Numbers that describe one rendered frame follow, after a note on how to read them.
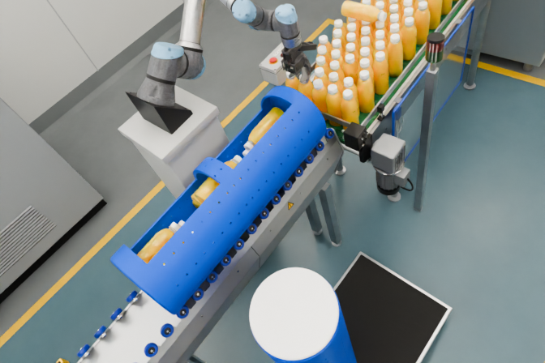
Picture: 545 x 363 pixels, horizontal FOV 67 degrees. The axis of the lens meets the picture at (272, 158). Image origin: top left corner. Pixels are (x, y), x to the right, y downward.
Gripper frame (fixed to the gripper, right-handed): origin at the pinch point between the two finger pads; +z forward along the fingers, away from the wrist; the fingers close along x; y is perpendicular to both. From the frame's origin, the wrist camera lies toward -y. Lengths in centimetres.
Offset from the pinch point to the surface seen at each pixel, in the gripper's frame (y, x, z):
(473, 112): -113, 41, 110
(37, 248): 135, -141, 95
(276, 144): 39.8, 18.8, -9.1
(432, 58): -23, 46, -8
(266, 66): 1.0, -20.7, 0.7
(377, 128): -5.7, 32.0, 21.7
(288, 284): 75, 47, 7
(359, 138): 9.5, 33.0, 11.6
